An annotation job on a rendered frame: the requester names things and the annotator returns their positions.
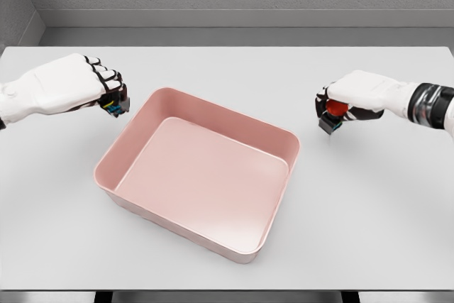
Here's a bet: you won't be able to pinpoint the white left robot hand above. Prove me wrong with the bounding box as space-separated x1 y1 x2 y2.
29 53 131 116

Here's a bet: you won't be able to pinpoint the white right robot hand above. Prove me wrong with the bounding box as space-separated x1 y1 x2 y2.
315 70 400 127

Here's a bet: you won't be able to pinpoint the red button industrial switch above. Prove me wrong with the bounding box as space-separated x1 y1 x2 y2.
318 99 350 136

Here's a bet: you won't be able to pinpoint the black industrial switch coloured terminals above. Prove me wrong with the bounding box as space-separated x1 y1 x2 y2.
100 96 131 119

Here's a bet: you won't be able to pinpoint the pink rectangular plastic basket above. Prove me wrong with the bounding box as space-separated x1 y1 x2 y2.
93 86 301 266

